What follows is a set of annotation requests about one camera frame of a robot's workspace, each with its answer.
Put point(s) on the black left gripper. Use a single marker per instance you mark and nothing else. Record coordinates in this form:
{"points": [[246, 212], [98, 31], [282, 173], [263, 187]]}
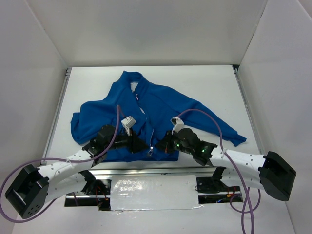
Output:
{"points": [[133, 144]]}

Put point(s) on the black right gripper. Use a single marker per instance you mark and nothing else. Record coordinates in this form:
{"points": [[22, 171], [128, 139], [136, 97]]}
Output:
{"points": [[168, 143]]}

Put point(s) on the silver zipper pull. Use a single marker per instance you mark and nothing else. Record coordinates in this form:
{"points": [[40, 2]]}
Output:
{"points": [[150, 152]]}

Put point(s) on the blue zip-up fleece jacket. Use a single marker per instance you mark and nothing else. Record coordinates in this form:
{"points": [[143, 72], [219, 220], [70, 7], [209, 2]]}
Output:
{"points": [[152, 106]]}

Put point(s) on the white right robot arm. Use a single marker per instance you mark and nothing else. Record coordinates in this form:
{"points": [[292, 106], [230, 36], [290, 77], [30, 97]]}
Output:
{"points": [[269, 172]]}

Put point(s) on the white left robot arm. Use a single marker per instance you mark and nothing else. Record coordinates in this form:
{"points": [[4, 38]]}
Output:
{"points": [[33, 187]]}

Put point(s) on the white foil-taped front panel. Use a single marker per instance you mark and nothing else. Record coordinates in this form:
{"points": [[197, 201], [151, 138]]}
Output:
{"points": [[154, 193]]}

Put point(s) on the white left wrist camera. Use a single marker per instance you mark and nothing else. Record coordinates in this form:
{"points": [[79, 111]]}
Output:
{"points": [[128, 123]]}

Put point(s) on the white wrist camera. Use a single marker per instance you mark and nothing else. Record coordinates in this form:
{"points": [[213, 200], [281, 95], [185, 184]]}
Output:
{"points": [[128, 123], [177, 124]]}

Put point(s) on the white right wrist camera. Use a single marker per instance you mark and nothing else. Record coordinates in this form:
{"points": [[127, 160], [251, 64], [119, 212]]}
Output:
{"points": [[177, 124]]}

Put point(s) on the aluminium front rail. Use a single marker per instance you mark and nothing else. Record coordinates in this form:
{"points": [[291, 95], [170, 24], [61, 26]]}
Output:
{"points": [[208, 171]]}

